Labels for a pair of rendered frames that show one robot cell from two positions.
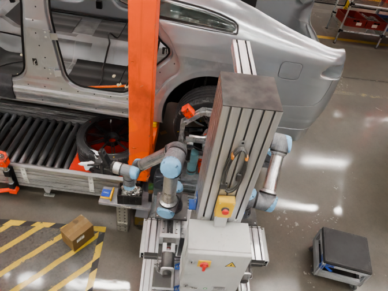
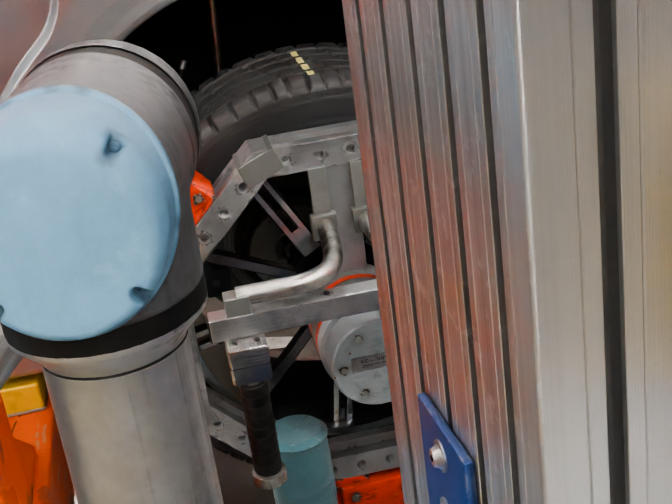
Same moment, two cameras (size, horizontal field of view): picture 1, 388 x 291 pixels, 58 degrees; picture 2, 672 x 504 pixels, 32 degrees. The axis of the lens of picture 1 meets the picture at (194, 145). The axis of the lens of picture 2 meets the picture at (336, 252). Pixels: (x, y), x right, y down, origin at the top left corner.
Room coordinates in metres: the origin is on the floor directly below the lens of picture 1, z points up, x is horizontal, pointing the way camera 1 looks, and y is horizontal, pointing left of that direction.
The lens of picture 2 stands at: (0.74, 0.02, 1.61)
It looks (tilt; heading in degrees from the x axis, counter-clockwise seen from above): 24 degrees down; 355
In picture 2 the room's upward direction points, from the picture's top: 8 degrees counter-clockwise
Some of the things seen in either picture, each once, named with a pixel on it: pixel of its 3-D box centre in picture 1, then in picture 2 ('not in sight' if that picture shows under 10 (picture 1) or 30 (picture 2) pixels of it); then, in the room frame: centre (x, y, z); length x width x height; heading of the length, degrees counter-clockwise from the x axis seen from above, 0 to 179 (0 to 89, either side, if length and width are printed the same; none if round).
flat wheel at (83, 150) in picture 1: (112, 144); not in sight; (2.39, 0.79, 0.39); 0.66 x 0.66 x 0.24
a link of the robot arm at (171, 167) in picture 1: (170, 186); (153, 503); (1.35, 0.10, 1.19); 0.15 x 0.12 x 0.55; 172
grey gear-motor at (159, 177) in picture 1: (165, 172); not in sight; (2.26, 0.23, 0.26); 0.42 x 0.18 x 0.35; 3
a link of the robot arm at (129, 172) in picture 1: (129, 171); not in sight; (1.39, 0.36, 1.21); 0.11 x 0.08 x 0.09; 82
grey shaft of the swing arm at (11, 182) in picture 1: (8, 174); not in sight; (1.89, 1.59, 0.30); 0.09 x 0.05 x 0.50; 93
